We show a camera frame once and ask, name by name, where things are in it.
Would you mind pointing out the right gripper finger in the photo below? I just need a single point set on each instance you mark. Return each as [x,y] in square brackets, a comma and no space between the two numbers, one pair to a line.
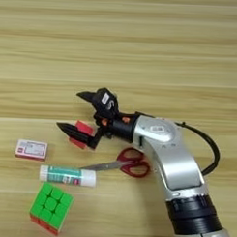
[87,95]
[73,132]

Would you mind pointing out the green faced puzzle cube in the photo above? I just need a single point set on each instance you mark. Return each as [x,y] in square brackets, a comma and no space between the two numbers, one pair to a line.
[51,206]

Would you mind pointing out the red foam cube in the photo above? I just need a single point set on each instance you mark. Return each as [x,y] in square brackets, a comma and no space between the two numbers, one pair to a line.
[85,127]

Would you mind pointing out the small red white box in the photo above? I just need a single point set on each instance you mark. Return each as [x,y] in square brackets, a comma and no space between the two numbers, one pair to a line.
[31,149]

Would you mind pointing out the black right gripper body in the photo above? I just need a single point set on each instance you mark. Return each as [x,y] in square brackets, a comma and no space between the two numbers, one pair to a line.
[121,128]

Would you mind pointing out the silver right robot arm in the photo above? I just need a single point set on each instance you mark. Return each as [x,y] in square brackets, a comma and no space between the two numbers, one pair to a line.
[174,157]

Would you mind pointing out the green white glue stick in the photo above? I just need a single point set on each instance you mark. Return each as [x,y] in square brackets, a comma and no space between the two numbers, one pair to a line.
[67,175]

